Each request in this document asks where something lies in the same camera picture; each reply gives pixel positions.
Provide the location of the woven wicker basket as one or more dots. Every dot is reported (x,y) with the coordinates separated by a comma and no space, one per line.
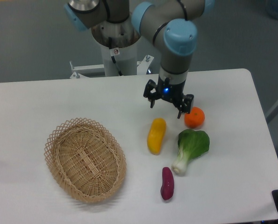
(85,160)

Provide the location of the orange tangerine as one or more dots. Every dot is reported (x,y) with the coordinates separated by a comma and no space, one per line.
(195,118)

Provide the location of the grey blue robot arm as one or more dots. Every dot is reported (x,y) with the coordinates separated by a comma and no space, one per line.
(168,27)

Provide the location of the yellow mango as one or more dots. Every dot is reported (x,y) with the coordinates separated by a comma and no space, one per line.
(156,135)

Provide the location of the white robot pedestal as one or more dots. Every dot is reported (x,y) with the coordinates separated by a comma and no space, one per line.
(118,44)

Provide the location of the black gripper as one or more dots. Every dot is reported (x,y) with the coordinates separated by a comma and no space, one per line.
(169,88)

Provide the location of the green bok choy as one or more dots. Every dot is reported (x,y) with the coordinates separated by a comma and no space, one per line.
(191,145)

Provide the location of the purple sweet potato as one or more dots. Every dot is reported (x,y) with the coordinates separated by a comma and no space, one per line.
(167,188)

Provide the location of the white metal base frame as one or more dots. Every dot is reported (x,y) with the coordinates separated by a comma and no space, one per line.
(89,71)

